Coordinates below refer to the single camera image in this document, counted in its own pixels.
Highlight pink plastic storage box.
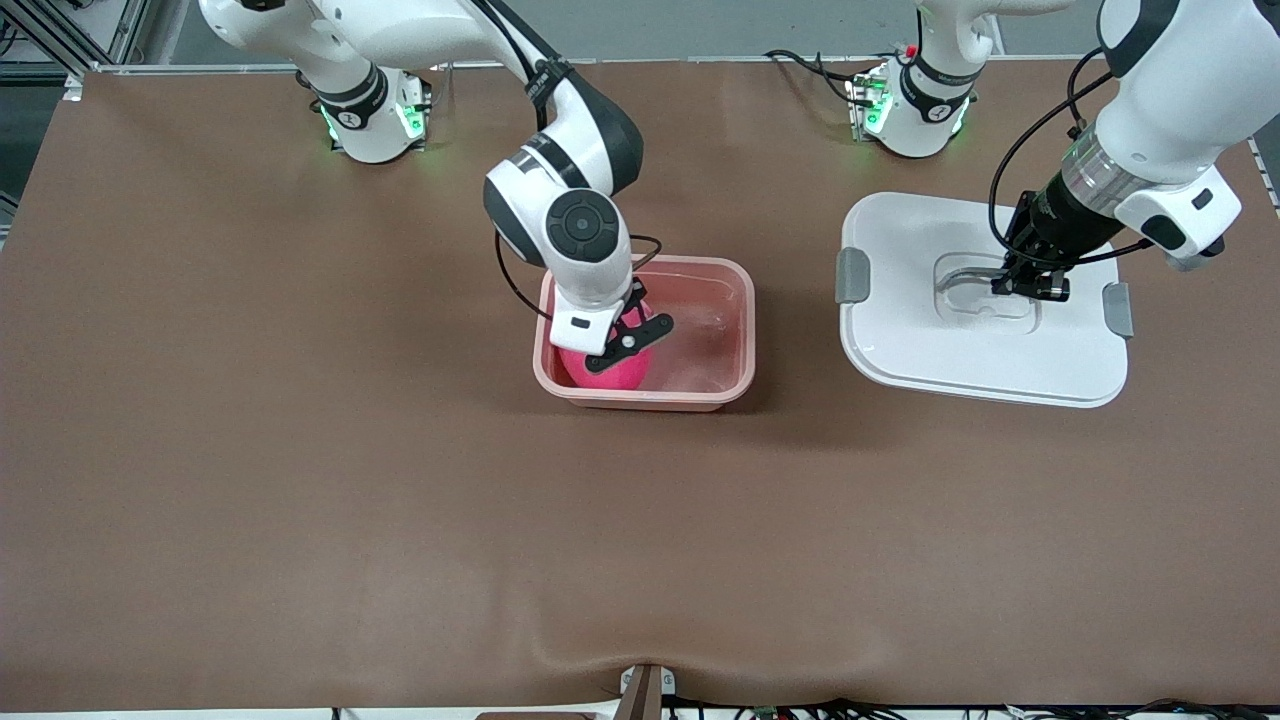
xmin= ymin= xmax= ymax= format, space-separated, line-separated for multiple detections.
xmin=532 ymin=255 xmax=756 ymax=414

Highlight white box lid grey latches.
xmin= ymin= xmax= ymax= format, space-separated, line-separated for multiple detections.
xmin=835 ymin=190 xmax=1136 ymax=409

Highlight aluminium frame with dark struts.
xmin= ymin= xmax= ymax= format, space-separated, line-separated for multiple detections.
xmin=0 ymin=0 xmax=191 ymax=101

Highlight black cable bundle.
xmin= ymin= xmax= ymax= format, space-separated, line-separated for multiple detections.
xmin=660 ymin=697 xmax=926 ymax=720
xmin=1000 ymin=697 xmax=1280 ymax=720

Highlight black left arm base cables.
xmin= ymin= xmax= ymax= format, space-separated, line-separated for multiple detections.
xmin=765 ymin=48 xmax=871 ymax=106

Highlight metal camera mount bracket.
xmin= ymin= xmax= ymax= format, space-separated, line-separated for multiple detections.
xmin=615 ymin=663 xmax=677 ymax=720

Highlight pink plush toy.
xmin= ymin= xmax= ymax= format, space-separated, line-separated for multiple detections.
xmin=558 ymin=295 xmax=656 ymax=393

